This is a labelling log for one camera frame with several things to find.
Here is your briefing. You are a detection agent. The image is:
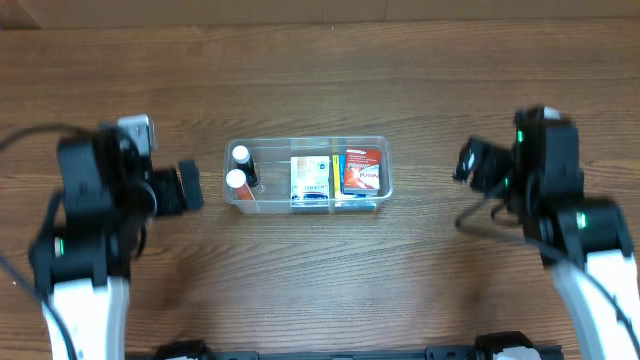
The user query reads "white Hansaplast plaster box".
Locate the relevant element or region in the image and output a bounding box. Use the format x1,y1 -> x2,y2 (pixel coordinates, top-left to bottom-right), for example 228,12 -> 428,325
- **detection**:
290,156 -> 330,206

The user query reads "red Panadol box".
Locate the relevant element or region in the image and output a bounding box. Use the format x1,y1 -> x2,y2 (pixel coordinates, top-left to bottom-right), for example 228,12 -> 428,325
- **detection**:
344,148 -> 381,196

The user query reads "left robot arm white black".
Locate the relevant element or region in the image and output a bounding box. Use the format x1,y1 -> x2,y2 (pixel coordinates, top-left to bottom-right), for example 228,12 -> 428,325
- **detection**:
29,114 -> 204,359

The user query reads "black tube white cap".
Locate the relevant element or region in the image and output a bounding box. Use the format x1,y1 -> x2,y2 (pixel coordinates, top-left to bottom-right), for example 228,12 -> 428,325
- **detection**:
232,145 -> 259,187

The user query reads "blue Vicks VapoDrops box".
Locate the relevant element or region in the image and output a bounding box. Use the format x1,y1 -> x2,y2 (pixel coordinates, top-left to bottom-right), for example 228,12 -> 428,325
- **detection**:
332,154 -> 377,211

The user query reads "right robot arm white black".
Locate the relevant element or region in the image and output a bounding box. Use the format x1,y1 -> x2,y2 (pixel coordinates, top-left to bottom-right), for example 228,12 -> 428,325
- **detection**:
452,106 -> 639,359

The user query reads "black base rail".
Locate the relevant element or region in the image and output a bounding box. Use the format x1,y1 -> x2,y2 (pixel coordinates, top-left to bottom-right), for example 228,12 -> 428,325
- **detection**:
209,344 -> 564,360

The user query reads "orange tube white cap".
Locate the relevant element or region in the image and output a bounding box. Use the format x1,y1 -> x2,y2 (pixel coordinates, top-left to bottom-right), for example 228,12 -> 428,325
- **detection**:
226,169 -> 255,201

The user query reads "clear plastic container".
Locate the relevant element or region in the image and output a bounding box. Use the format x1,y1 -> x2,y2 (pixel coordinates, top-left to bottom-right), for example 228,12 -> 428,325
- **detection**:
223,136 -> 393,214

